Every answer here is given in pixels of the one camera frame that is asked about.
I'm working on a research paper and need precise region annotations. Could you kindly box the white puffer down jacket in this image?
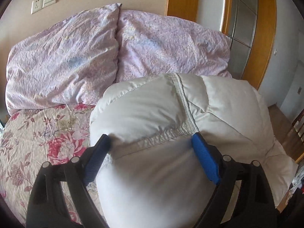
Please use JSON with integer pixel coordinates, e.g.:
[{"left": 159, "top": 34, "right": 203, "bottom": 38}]
[{"left": 90, "top": 74, "right": 298, "bottom": 227}]

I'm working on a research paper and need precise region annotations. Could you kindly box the floral beige bed quilt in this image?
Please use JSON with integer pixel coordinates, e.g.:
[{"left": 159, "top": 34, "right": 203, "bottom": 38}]
[{"left": 1, "top": 104, "right": 94, "bottom": 224}]

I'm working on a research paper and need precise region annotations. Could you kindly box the lilac floral left pillow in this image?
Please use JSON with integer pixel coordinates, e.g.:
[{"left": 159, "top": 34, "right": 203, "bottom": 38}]
[{"left": 5, "top": 3, "right": 121, "bottom": 114}]

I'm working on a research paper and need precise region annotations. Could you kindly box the lilac floral pillow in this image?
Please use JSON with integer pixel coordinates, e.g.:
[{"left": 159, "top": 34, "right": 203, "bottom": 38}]
[
  {"left": 5, "top": 3, "right": 121, "bottom": 114},
  {"left": 115, "top": 10, "right": 231, "bottom": 82}
]

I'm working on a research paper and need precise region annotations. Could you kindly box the glass panel sliding door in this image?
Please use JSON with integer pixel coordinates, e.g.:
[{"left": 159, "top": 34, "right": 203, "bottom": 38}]
[{"left": 228, "top": 0, "right": 258, "bottom": 79}]

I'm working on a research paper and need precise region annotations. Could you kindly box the lilac floral right pillow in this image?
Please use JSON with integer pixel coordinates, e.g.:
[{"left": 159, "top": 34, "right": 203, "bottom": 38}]
[{"left": 115, "top": 10, "right": 231, "bottom": 82}]

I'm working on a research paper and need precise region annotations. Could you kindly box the white wall socket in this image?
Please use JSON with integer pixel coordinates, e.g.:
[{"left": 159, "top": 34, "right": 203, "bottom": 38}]
[{"left": 31, "top": 0, "right": 43, "bottom": 14}]

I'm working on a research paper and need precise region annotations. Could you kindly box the wooden door frame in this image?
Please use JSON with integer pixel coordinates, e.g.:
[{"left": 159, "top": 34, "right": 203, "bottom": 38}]
[{"left": 165, "top": 0, "right": 277, "bottom": 89}]

